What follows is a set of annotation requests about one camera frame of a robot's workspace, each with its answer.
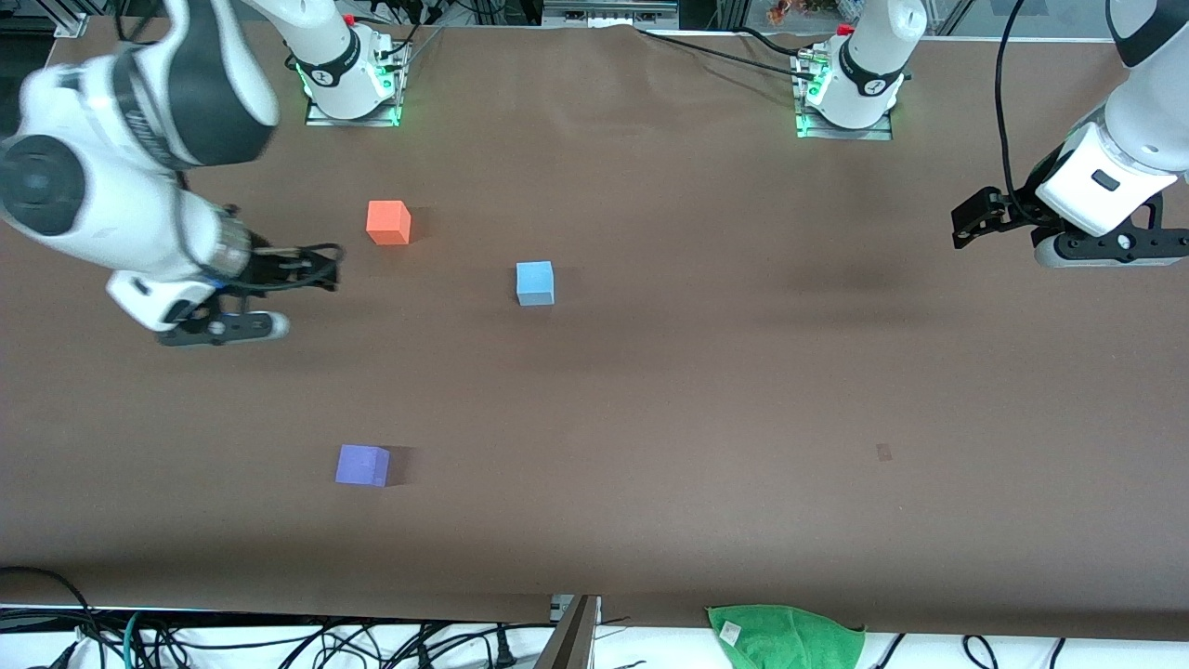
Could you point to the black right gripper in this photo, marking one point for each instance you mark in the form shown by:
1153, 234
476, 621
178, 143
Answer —
271, 268

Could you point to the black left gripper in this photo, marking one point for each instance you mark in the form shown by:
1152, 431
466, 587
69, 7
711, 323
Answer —
1015, 206

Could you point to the light blue foam block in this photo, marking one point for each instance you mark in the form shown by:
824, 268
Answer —
535, 283

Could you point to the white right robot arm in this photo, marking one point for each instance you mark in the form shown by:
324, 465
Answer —
93, 204

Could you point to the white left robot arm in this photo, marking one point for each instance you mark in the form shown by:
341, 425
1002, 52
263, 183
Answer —
1152, 121

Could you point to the orange foam block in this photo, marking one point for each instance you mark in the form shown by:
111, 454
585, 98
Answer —
388, 225

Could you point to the purple foam block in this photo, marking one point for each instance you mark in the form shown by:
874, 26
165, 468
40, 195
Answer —
360, 465

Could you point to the colourful toy figure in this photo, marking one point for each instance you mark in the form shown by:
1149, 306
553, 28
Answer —
790, 11

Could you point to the brown paper table cover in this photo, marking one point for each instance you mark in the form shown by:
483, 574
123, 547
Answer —
650, 418

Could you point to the grey metal box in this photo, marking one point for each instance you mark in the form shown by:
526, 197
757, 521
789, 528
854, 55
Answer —
608, 14

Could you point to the small white socket box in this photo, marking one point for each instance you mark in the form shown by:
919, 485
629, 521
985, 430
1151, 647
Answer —
559, 609

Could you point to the green cloth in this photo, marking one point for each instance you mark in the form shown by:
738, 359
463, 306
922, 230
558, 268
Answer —
790, 641

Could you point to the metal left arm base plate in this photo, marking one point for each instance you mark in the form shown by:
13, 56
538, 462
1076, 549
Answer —
882, 133

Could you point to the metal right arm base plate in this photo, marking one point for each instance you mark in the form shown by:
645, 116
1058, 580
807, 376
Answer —
320, 119

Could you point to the aluminium frame profile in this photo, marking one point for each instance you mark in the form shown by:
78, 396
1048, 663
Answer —
70, 25

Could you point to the grey metal bracket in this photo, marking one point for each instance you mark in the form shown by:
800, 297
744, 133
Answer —
571, 646

